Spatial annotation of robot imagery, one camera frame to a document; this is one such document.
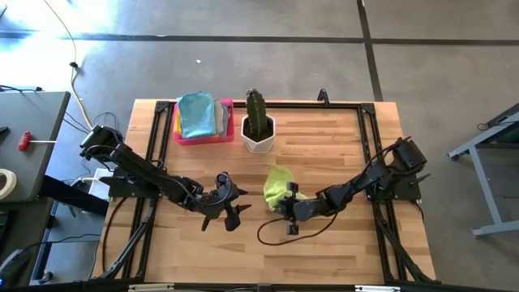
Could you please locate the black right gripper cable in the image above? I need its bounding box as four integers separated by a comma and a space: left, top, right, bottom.
256, 213, 340, 247

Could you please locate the yellow extension cable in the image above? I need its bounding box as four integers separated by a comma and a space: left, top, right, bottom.
42, 0, 97, 131

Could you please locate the silver metal bracket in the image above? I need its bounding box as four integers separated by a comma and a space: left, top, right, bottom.
128, 282, 175, 291
354, 285, 401, 292

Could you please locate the green cactus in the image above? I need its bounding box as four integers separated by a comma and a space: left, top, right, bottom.
245, 88, 271, 139

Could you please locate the white power supply box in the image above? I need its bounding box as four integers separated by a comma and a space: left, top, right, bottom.
87, 167, 113, 202

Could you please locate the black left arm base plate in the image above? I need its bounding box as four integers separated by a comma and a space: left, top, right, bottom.
99, 165, 163, 200

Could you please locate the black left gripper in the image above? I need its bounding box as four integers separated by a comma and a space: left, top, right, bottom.
197, 172, 253, 233

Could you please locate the grey metal table frame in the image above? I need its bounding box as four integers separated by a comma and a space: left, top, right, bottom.
448, 103, 519, 238

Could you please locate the red-handled screwdriver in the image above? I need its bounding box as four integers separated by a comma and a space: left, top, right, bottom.
17, 130, 58, 152

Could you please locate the grey microfiber towel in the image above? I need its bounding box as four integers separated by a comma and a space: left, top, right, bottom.
212, 99, 230, 137

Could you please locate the beige tape roll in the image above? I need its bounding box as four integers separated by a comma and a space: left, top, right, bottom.
0, 168, 18, 201

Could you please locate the black plug cable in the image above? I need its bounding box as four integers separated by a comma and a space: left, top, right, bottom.
0, 84, 44, 93

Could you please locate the light blue microfiber towel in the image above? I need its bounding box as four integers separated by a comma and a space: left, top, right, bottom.
177, 92, 217, 140

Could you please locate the white hexagonal plant pot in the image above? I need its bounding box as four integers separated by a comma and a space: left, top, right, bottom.
240, 114, 277, 154

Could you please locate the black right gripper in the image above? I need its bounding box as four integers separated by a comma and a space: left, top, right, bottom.
278, 182, 329, 236

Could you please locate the dark grey side table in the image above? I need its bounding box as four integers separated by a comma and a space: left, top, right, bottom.
0, 91, 72, 204

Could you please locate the pink plastic bin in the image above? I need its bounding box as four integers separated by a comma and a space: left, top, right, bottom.
172, 97, 235, 146

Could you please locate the grey rounded device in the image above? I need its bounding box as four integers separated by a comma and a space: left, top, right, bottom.
0, 247, 32, 287

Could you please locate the black flat bar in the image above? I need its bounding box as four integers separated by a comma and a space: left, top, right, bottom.
40, 174, 110, 217

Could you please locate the lime green microfiber towel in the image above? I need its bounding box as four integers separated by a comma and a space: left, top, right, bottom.
262, 164, 309, 213

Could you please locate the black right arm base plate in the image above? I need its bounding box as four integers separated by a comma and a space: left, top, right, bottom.
362, 168, 431, 203

